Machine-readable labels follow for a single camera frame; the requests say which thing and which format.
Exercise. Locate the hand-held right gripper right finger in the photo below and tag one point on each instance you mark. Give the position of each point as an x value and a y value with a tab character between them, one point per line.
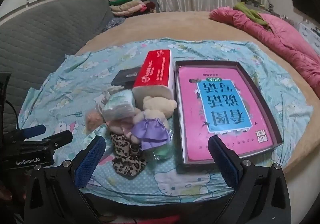
225	164

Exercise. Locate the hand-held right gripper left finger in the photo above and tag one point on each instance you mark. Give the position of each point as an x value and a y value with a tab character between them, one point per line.
91	161

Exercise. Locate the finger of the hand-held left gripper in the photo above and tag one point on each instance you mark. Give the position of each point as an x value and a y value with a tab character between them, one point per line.
60	139
35	131

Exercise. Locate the leopard print scrunchie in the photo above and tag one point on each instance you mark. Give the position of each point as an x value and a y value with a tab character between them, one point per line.
126	154

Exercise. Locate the pink face mask packet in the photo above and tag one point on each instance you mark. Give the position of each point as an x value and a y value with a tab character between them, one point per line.
93	119

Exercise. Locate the teddy bear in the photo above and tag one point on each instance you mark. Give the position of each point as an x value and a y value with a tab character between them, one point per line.
157	106
120	125

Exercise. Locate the green cloth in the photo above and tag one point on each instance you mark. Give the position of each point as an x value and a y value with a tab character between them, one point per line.
250	12
163	152

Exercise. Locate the small green patterned tissue packet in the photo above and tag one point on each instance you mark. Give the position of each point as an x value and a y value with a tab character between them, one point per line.
118	105

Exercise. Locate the dark brown shallow box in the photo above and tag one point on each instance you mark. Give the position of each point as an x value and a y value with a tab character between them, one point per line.
265	111

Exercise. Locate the person's left hand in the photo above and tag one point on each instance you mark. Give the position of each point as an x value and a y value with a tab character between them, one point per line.
5	192

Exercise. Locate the light blue cartoon printed blanket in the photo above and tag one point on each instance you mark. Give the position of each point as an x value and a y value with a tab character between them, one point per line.
62	83

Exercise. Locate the pink and blue book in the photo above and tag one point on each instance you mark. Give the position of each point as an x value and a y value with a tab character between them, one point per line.
190	114

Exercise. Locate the black box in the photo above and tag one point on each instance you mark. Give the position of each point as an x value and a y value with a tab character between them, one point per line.
125	76

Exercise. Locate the grey quilted sofa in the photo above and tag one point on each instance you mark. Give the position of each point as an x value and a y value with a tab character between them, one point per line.
50	31

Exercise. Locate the red tissue pack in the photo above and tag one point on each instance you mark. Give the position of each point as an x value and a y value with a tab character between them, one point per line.
156	71

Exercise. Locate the dark floral pillow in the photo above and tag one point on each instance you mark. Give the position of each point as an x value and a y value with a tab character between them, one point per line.
115	22

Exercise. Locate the pink quilt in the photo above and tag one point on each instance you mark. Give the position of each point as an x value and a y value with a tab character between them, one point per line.
282	36

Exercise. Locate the tan bed blanket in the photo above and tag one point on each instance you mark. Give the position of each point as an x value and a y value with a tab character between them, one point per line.
175	23

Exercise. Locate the stack of folded clothes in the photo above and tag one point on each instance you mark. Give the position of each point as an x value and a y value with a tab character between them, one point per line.
130	3

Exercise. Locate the white drawer cabinet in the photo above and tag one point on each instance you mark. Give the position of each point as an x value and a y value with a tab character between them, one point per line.
308	32

